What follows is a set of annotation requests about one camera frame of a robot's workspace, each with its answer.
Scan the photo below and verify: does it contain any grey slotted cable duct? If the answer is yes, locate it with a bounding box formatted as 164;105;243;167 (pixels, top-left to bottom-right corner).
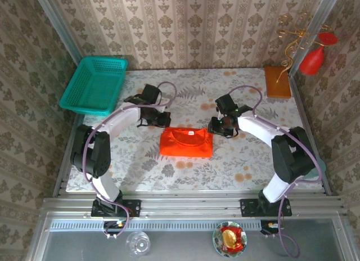
49;219;263;232

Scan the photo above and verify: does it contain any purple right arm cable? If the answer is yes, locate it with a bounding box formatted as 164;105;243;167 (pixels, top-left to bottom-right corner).
227;85;323;258

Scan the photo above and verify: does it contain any floral tablecloth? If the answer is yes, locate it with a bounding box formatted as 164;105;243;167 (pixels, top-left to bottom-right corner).
66;68;324;193

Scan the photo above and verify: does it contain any orange t-shirt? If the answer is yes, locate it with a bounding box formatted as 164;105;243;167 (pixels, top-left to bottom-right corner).
159;127;214;159

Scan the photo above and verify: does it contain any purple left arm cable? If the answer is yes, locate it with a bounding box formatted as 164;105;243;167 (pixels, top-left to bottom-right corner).
83;81;178;240

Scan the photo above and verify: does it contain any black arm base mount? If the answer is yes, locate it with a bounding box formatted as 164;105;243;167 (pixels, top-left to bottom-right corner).
240;198;293;218
91;199;142;218

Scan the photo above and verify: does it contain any brown wooden stand base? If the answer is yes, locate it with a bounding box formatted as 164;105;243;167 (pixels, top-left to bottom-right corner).
264;65;293;99

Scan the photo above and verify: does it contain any aluminium frame post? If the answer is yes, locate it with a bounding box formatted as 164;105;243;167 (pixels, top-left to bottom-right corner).
289;0;343;77
32;0;84;69

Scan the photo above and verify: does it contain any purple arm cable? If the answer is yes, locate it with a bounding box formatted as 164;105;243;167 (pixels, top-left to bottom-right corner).
83;81;178;240
227;85;323;258

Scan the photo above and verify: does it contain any teal plastic basket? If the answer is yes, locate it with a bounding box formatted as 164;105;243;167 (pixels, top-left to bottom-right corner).
58;56;129;118

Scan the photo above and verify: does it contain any floral patterned plate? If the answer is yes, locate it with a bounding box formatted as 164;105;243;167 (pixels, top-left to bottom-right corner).
212;220;248;258

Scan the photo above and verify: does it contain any gold wire stand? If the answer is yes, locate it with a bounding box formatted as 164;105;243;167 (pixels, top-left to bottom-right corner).
275;12;331;83

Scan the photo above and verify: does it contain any translucent teal cup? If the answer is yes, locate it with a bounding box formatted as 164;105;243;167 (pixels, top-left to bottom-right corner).
303;159;327;184

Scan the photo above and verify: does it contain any red plastic wine glass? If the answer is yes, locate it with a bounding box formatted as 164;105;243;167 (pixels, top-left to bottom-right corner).
298;32;339;77

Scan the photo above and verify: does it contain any red gold wrapped snack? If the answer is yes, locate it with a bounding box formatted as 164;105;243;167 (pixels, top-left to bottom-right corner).
220;226;244;252

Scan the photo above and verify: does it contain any clear glass cup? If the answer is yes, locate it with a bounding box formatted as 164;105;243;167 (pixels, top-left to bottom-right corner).
125;231;151;258

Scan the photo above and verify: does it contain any aluminium rail frame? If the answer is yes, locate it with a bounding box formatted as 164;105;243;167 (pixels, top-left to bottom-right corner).
42;189;348;220

